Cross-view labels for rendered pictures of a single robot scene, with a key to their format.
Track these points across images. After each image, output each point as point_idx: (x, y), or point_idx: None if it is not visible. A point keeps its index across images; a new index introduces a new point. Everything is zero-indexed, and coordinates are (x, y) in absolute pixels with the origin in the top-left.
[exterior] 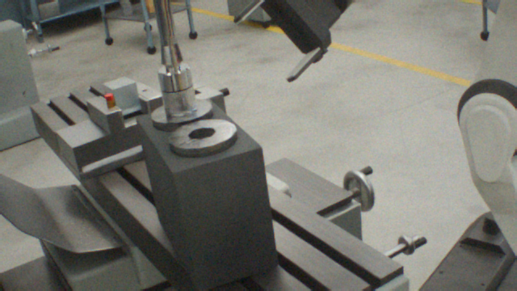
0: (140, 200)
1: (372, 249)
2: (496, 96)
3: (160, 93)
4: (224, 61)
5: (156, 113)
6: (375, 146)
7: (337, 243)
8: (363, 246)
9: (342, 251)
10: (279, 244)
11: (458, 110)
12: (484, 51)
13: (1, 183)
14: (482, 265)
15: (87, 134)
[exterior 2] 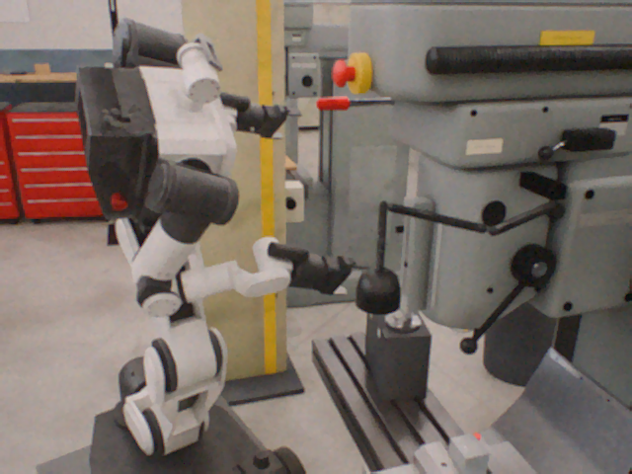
0: (441, 420)
1: (319, 349)
2: (213, 328)
3: (426, 449)
4: None
5: (418, 321)
6: None
7: (333, 355)
8: (322, 351)
9: (333, 352)
10: (359, 363)
11: (219, 358)
12: (204, 316)
13: (587, 471)
14: None
15: (500, 458)
